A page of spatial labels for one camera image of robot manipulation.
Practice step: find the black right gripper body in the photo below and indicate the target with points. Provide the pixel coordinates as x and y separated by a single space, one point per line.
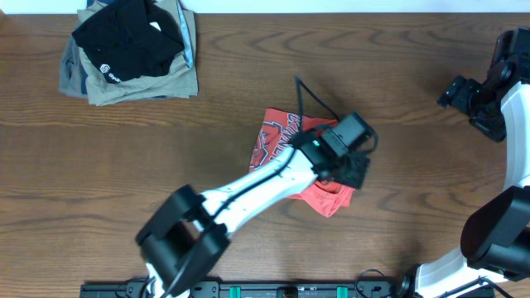
457 92

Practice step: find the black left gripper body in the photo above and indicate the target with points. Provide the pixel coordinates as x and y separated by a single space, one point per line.
356 172

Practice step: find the red soccer t-shirt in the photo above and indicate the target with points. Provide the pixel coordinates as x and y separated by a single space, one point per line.
277 129

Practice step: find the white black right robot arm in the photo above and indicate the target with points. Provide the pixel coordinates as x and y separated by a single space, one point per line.
494 244

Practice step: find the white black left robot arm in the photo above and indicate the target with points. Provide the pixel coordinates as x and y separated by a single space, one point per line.
190 231

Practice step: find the khaki folded garment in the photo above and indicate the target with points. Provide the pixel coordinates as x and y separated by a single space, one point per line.
180 82

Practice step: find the light blue folded garment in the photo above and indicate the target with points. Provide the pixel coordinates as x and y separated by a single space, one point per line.
188 52

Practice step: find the black folded garment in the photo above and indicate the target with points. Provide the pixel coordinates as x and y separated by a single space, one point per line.
128 39

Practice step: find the grey folded garment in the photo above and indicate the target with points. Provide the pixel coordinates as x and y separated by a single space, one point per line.
72 77

